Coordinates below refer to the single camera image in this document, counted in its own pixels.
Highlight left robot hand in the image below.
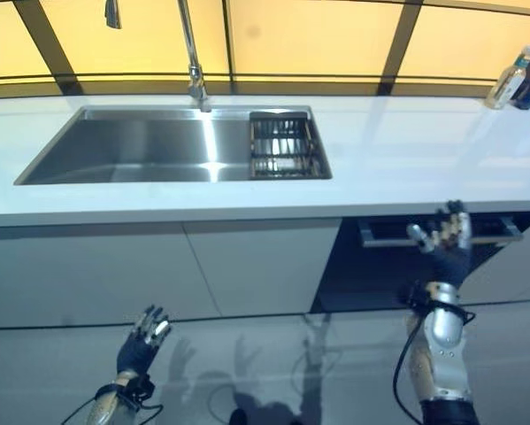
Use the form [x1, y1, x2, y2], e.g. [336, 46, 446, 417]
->
[116, 305, 173, 375]

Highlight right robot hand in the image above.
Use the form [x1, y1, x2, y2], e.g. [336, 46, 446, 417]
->
[405, 199, 472, 287]

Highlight white cabinet door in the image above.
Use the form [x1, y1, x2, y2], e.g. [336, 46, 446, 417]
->
[183, 218, 342, 319]
[0, 222, 219, 329]

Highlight clear plastic bottle green cap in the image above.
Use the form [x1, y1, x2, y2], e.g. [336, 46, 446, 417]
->
[485, 45, 530, 110]

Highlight stainless steel sink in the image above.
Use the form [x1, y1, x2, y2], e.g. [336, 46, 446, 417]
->
[13, 104, 334, 186]

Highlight chrome kitchen faucet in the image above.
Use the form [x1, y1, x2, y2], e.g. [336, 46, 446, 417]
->
[103, 0, 212, 113]

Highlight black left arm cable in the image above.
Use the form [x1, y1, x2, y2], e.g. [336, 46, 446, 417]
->
[60, 390, 164, 425]

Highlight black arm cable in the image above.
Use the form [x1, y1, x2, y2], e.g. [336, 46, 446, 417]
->
[392, 314, 425, 425]
[60, 390, 164, 425]

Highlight dishwasher with silver handle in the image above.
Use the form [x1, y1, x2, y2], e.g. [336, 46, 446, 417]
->
[311, 211, 530, 313]

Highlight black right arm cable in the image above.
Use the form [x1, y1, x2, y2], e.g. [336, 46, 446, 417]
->
[392, 314, 425, 425]

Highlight black wire dish rack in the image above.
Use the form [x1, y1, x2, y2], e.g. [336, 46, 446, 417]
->
[247, 111, 330, 181]

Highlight dark window frame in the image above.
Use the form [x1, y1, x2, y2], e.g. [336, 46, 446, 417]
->
[0, 0, 530, 99]

